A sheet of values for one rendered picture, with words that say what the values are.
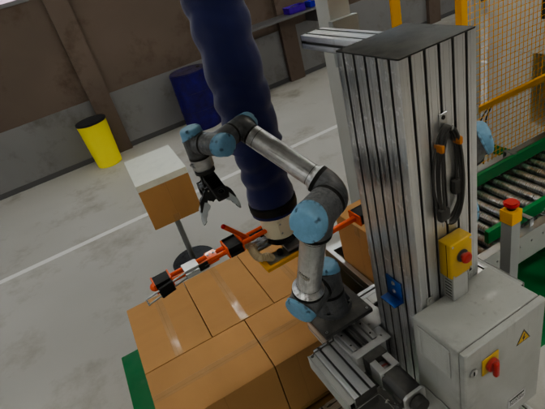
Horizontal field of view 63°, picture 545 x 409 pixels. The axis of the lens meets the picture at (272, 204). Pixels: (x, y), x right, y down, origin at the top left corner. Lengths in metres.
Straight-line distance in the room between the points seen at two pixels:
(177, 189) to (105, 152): 3.64
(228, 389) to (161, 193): 1.69
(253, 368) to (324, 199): 1.28
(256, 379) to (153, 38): 6.00
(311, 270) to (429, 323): 0.39
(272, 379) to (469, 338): 1.22
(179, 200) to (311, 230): 2.35
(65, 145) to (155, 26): 2.27
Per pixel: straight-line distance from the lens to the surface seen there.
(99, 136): 6.97
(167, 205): 3.54
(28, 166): 7.59
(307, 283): 1.51
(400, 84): 1.12
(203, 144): 1.44
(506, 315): 1.52
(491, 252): 2.73
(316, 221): 1.26
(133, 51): 7.43
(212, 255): 2.04
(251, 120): 1.51
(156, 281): 2.02
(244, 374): 2.38
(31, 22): 7.27
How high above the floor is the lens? 2.34
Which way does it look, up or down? 30 degrees down
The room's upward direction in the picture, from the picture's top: 16 degrees counter-clockwise
